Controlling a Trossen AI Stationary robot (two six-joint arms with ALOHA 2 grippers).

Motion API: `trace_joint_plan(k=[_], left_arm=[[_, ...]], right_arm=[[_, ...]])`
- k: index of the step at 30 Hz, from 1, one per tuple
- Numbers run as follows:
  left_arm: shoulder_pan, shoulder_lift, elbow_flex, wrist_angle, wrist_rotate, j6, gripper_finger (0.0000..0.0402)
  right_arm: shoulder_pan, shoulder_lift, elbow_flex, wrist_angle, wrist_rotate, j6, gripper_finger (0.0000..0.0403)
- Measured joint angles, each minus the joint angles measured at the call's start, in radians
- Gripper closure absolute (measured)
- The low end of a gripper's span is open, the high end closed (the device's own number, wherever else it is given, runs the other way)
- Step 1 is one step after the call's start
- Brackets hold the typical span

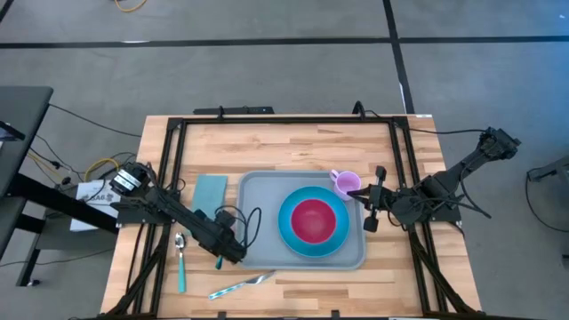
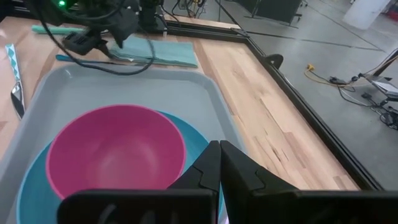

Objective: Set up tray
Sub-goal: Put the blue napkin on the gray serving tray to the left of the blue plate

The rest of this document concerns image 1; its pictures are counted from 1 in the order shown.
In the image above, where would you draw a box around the white labelled box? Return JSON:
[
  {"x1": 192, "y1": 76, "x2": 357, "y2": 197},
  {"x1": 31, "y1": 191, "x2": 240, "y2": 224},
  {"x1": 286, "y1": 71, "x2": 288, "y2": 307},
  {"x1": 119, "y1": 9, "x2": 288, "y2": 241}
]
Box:
[{"x1": 69, "y1": 180, "x2": 128, "y2": 233}]

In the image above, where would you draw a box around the pink plastic cup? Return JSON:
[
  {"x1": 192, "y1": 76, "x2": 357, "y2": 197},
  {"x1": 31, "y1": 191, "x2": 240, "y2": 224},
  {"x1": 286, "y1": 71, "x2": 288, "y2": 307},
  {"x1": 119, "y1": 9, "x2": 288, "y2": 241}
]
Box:
[{"x1": 329, "y1": 169, "x2": 363, "y2": 202}]

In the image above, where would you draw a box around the striped handle knife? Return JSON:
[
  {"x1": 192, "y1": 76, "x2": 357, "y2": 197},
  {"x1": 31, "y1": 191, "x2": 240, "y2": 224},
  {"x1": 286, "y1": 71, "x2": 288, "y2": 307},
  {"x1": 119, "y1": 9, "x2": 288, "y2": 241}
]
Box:
[{"x1": 207, "y1": 269, "x2": 277, "y2": 301}]

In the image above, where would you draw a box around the grey equipment stand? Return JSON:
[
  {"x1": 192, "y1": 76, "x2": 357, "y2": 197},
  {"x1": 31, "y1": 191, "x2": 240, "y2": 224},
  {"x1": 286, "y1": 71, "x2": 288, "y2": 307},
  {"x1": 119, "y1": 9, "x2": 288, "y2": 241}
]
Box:
[{"x1": 526, "y1": 154, "x2": 569, "y2": 183}]

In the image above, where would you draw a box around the teal handled spoon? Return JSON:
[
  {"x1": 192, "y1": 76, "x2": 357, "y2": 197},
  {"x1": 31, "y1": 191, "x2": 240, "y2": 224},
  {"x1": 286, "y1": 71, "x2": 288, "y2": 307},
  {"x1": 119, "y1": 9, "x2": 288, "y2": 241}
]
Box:
[{"x1": 174, "y1": 232, "x2": 188, "y2": 294}]

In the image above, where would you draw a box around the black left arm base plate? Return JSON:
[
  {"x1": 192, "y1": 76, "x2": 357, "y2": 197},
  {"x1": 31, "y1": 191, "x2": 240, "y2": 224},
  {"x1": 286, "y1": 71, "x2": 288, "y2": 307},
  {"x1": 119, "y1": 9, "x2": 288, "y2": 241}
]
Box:
[{"x1": 116, "y1": 188, "x2": 181, "y2": 225}]

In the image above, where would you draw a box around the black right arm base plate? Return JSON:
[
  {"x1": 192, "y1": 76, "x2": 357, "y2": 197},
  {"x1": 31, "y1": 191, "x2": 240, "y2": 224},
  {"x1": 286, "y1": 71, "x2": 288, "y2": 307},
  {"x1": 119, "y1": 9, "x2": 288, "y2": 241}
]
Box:
[{"x1": 397, "y1": 186, "x2": 462, "y2": 223}]

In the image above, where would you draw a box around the long black floor cable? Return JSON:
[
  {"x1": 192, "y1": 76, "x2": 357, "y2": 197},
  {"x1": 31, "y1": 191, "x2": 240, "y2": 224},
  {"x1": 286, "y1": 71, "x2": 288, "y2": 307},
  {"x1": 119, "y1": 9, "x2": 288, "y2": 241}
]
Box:
[{"x1": 47, "y1": 102, "x2": 142, "y2": 138}]

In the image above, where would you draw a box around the yellow cable loop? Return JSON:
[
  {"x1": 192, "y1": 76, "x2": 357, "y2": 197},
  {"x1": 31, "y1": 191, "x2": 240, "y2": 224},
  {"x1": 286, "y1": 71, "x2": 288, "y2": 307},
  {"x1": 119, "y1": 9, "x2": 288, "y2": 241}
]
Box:
[{"x1": 84, "y1": 157, "x2": 121, "y2": 181}]

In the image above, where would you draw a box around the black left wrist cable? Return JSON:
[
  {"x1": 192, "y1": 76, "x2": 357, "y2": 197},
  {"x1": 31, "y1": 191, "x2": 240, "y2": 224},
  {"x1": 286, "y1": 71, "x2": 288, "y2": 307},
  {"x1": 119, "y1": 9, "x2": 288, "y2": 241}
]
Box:
[{"x1": 215, "y1": 204, "x2": 263, "y2": 250}]

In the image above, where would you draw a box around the dark screen device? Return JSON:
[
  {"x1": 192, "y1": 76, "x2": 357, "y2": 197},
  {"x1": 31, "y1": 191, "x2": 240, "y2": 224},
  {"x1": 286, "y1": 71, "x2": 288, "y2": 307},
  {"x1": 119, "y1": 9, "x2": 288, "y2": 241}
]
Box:
[{"x1": 0, "y1": 120, "x2": 27, "y2": 142}]

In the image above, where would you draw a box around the blue round plate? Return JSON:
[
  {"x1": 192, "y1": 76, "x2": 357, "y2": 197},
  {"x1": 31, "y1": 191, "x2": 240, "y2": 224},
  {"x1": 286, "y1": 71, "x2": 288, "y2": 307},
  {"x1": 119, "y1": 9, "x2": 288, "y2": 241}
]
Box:
[{"x1": 277, "y1": 185, "x2": 351, "y2": 259}]

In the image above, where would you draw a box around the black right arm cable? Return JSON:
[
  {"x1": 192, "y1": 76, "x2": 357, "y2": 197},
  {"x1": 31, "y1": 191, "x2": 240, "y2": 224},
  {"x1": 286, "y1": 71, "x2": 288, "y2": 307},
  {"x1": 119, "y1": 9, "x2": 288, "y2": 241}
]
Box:
[{"x1": 407, "y1": 127, "x2": 488, "y2": 135}]

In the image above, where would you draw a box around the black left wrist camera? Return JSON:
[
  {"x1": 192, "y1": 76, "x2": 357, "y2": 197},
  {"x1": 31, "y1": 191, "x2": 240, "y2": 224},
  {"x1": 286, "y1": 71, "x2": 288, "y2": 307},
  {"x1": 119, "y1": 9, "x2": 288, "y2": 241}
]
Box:
[{"x1": 215, "y1": 209, "x2": 236, "y2": 228}]

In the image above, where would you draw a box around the black side desk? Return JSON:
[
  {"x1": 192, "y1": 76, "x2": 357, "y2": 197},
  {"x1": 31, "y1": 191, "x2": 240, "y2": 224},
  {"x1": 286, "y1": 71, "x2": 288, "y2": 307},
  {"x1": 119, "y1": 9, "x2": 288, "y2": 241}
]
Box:
[{"x1": 0, "y1": 86, "x2": 119, "y2": 288}]

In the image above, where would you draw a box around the teal cloth napkin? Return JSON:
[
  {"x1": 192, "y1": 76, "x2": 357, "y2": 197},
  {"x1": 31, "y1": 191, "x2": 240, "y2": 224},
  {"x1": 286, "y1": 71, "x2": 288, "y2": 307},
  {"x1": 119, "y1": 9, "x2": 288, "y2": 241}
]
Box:
[{"x1": 190, "y1": 174, "x2": 228, "y2": 236}]

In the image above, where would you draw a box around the yellow floor cable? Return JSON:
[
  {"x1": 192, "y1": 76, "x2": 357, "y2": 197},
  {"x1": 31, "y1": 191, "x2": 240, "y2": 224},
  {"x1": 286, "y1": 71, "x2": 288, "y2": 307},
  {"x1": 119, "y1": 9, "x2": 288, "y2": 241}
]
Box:
[{"x1": 113, "y1": 0, "x2": 148, "y2": 13}]

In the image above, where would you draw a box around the magenta plastic bowl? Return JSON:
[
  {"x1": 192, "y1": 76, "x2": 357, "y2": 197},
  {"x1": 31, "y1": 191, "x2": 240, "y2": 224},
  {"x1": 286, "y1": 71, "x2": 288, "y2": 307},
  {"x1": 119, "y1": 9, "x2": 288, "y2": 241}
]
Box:
[{"x1": 290, "y1": 198, "x2": 338, "y2": 244}]

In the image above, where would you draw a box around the black power strip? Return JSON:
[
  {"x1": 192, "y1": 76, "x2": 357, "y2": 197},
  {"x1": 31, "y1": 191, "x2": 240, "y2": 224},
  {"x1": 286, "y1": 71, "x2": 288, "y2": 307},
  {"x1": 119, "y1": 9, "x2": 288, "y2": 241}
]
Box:
[{"x1": 193, "y1": 105, "x2": 276, "y2": 116}]

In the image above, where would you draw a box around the black aluminium table frame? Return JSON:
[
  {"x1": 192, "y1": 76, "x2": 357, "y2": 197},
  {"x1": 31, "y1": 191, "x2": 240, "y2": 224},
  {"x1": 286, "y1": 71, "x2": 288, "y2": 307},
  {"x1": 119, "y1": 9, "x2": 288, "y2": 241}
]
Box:
[{"x1": 106, "y1": 114, "x2": 479, "y2": 319}]

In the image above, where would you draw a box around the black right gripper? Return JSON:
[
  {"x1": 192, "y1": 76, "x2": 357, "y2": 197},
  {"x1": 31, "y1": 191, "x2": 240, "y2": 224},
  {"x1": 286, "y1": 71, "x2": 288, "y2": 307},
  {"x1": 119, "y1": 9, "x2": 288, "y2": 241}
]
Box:
[{"x1": 346, "y1": 166, "x2": 397, "y2": 234}]

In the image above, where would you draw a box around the grey plastic tray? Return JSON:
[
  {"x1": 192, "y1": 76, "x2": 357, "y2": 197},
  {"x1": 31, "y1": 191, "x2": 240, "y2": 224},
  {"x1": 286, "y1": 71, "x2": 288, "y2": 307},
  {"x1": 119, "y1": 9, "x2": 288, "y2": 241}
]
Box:
[{"x1": 236, "y1": 170, "x2": 368, "y2": 271}]

